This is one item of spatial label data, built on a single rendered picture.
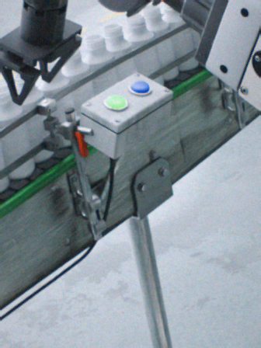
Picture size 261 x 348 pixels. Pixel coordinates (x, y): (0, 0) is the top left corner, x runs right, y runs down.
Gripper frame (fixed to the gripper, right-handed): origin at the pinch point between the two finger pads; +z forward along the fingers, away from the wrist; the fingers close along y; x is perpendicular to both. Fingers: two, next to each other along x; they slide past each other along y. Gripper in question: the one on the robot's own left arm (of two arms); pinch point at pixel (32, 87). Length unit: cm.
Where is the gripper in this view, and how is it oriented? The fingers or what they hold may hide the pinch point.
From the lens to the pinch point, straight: 123.7
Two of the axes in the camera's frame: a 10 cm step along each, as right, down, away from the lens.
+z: -1.5, 7.3, 6.7
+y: -5.4, 5.1, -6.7
